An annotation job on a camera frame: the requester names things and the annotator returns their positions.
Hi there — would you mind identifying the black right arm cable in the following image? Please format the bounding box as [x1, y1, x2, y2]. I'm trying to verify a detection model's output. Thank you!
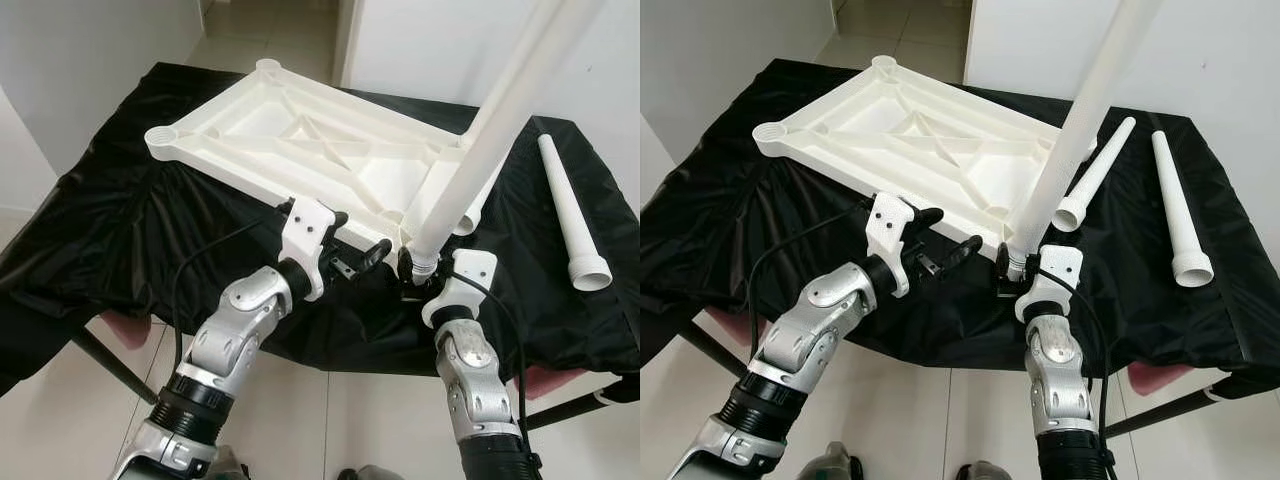
[1045, 265, 1113, 451]
[455, 268, 531, 441]

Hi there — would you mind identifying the white plastic table top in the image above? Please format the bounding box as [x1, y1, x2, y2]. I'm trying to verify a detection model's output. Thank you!
[752, 55, 1086, 251]
[145, 58, 501, 256]

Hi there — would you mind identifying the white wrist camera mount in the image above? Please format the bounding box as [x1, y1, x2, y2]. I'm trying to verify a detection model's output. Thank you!
[1014, 244, 1085, 324]
[867, 193, 918, 299]
[421, 249, 499, 330]
[278, 197, 348, 303]

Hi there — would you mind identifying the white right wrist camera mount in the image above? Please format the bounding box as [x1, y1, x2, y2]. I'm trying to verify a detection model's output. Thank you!
[421, 249, 499, 330]
[1014, 244, 1085, 324]

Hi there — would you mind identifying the black table cloth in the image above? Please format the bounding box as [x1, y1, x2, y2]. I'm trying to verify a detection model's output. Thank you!
[640, 58, 1280, 401]
[0, 62, 640, 396]

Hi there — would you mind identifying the white plastic table leg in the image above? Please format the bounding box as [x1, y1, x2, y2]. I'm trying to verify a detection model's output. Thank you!
[405, 0, 606, 276]
[537, 133, 613, 292]
[452, 195, 486, 238]
[1053, 117, 1138, 233]
[1151, 130, 1215, 289]
[1005, 0, 1166, 276]

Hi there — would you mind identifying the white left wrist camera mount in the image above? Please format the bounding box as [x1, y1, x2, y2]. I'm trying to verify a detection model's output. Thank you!
[278, 197, 348, 303]
[867, 193, 918, 299]

